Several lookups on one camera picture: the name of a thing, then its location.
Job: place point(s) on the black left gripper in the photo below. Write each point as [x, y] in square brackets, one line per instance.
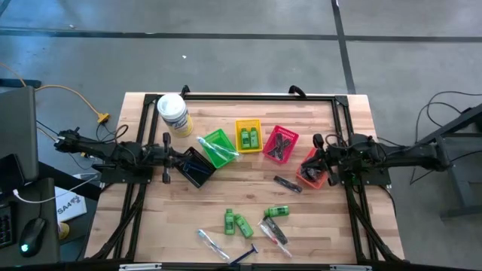
[161, 156]

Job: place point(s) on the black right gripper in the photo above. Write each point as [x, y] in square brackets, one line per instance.
[335, 161]

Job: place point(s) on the black item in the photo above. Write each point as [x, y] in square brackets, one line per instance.
[305, 176]
[316, 177]

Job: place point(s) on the green travel shampoo bottle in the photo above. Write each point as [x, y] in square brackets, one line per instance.
[278, 211]
[245, 140]
[244, 227]
[254, 139]
[229, 224]

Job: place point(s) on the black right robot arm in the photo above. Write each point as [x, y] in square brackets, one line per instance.
[410, 154]

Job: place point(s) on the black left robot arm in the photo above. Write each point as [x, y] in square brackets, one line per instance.
[98, 148]

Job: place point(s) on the orange plastic basket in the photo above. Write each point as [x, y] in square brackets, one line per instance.
[310, 184]

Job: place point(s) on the black plastic basket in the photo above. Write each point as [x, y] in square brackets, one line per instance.
[199, 180]

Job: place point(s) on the green plastic basket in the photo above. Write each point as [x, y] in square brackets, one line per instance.
[214, 156]

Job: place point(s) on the red plastic basket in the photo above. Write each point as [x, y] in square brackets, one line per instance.
[290, 138]

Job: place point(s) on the Lysol wipes canister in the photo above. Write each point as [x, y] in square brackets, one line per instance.
[173, 113]

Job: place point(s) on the yellow plastic basket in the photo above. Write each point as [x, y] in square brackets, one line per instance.
[248, 123]

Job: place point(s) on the red toothbrush in clear wrap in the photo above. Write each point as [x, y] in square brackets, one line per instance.
[281, 247]

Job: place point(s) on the white printed paper box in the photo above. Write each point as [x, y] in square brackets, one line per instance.
[69, 207]

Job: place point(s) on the small yellow object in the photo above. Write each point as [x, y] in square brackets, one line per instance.
[64, 231]

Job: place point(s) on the dark side desk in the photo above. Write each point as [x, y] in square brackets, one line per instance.
[50, 226]

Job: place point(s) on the dark grey monitor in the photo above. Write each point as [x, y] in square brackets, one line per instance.
[19, 128]

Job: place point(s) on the black computer mouse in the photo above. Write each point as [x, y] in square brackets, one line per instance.
[33, 235]

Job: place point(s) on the black floor bar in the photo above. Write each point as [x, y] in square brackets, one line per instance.
[19, 83]

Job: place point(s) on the black keyboard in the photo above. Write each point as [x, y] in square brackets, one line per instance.
[5, 226]

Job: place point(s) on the silver aluminium bracket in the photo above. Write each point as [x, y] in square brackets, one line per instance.
[139, 267]
[350, 268]

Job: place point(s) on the black metal desk frame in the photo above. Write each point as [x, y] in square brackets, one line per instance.
[457, 177]

